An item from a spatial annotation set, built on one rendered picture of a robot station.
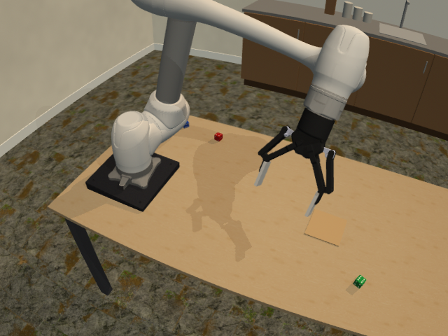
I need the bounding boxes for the orange mat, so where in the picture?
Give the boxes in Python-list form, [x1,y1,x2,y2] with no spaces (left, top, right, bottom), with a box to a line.
[304,209,347,246]

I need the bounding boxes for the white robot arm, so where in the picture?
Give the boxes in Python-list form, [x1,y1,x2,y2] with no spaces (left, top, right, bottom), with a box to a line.
[108,0,370,190]

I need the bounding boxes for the red die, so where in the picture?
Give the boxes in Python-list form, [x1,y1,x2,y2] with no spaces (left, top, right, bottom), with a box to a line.
[214,132,223,141]

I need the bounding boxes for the green die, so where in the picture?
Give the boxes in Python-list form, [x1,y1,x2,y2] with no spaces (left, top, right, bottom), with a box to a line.
[353,275,366,288]

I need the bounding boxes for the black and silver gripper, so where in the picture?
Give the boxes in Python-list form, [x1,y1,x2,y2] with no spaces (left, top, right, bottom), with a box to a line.
[254,108,336,217]

